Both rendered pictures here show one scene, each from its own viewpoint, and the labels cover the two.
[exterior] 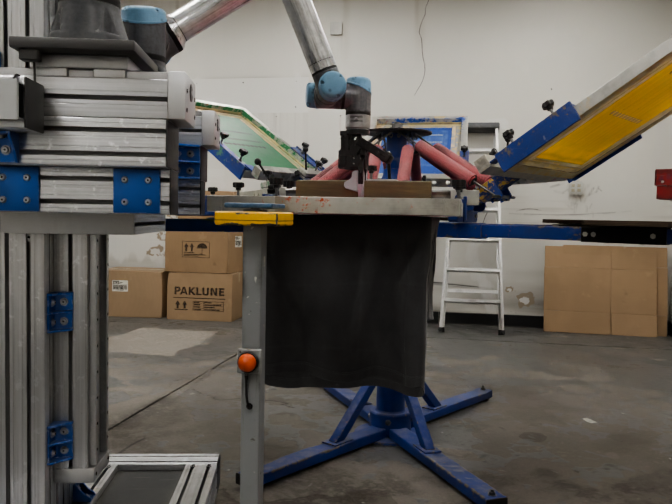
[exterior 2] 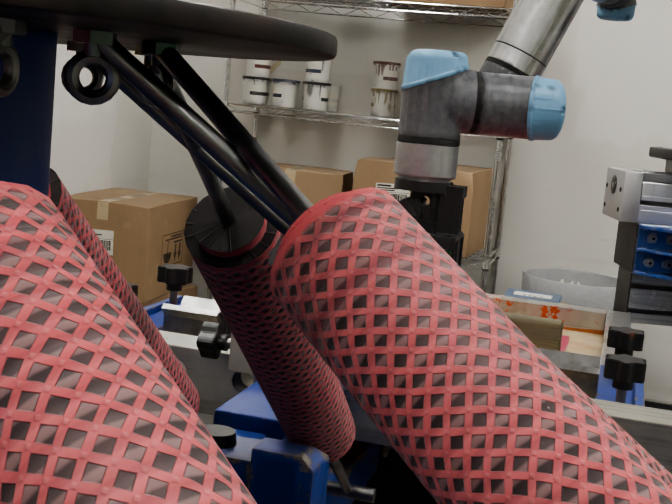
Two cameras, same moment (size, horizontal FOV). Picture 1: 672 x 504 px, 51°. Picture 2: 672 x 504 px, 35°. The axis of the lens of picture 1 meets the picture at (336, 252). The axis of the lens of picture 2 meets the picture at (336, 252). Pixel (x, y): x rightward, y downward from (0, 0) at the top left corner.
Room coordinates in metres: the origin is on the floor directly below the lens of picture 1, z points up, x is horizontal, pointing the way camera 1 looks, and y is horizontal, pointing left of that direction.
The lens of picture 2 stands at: (3.40, -0.07, 1.28)
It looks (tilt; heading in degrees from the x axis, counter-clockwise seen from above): 8 degrees down; 184
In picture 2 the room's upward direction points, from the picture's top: 5 degrees clockwise
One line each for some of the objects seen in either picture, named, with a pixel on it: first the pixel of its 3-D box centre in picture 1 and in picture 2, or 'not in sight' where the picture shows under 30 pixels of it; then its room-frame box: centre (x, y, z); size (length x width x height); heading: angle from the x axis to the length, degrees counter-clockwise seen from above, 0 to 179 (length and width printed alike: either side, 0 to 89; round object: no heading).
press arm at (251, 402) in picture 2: not in sight; (282, 417); (2.52, -0.16, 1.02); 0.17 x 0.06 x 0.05; 169
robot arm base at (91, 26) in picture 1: (89, 26); not in sight; (1.38, 0.49, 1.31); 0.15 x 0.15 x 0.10
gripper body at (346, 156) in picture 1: (354, 150); (425, 230); (2.10, -0.05, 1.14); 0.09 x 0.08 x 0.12; 79
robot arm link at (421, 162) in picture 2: (357, 123); (426, 163); (2.10, -0.06, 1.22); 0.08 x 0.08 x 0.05
